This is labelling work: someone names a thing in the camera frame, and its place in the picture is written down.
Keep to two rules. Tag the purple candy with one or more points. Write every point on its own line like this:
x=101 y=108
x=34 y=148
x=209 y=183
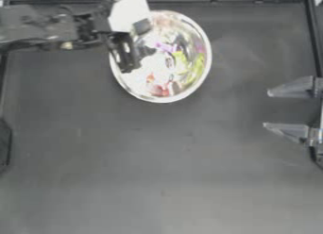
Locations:
x=168 y=47

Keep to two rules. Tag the green candy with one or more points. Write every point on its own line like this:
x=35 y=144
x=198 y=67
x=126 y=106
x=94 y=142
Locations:
x=182 y=60

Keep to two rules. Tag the red candy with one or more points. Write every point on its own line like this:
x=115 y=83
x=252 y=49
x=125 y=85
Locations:
x=160 y=89

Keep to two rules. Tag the steel bowl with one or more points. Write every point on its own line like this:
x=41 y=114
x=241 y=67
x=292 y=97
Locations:
x=185 y=39

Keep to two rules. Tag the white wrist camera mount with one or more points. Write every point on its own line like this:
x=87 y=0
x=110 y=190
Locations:
x=129 y=11

